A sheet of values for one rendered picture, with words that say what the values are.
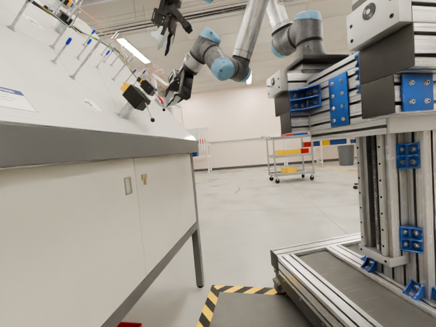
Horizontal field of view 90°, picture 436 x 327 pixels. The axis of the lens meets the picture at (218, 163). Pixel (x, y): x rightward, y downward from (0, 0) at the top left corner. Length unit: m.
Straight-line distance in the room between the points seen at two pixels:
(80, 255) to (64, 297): 0.08
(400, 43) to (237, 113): 8.68
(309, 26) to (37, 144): 1.09
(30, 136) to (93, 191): 0.21
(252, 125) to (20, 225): 8.87
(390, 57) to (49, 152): 0.74
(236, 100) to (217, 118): 1.06
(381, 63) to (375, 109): 0.11
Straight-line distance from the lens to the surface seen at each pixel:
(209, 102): 9.45
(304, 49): 1.17
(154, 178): 0.86
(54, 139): 0.50
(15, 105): 0.52
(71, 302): 0.62
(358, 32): 0.72
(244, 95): 9.36
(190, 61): 0.93
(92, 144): 0.56
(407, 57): 0.66
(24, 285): 0.53
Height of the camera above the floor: 0.80
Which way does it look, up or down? 3 degrees down
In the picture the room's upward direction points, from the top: 5 degrees counter-clockwise
